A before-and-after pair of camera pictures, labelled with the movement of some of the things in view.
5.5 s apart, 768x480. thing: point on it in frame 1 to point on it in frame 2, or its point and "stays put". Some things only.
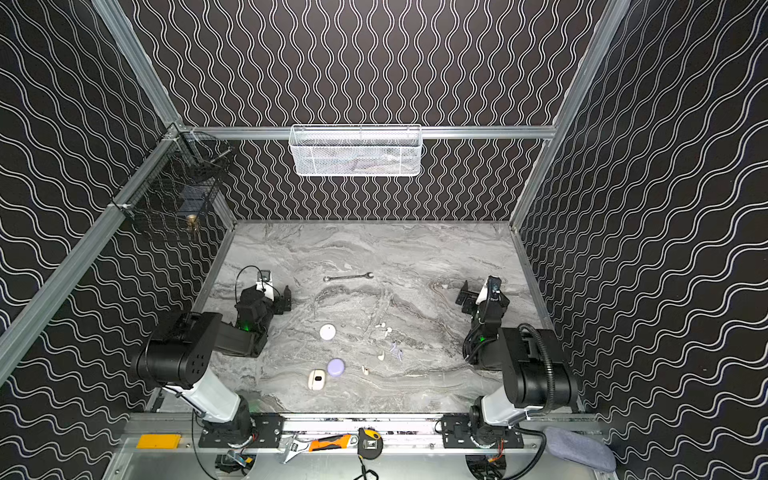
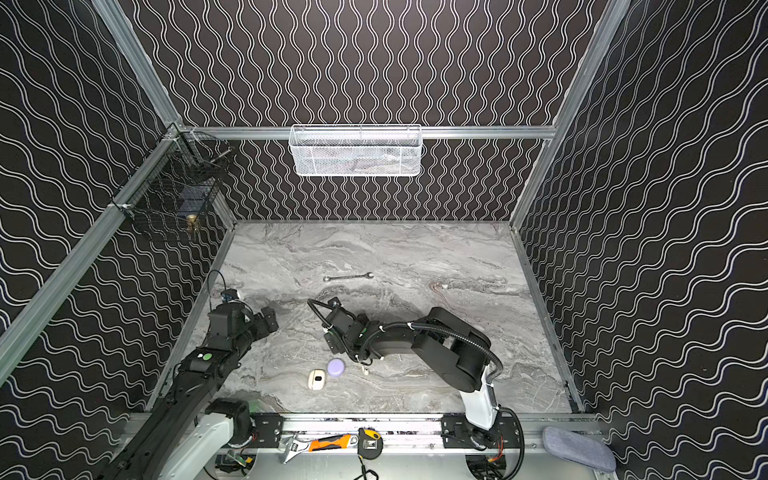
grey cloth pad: x=579 y=448 stays put
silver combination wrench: x=368 y=275 stays put
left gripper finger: x=287 y=298 to x=269 y=317
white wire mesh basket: x=393 y=150 stays put
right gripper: x=475 y=299 to x=339 y=327
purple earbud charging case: x=335 y=367 stays put
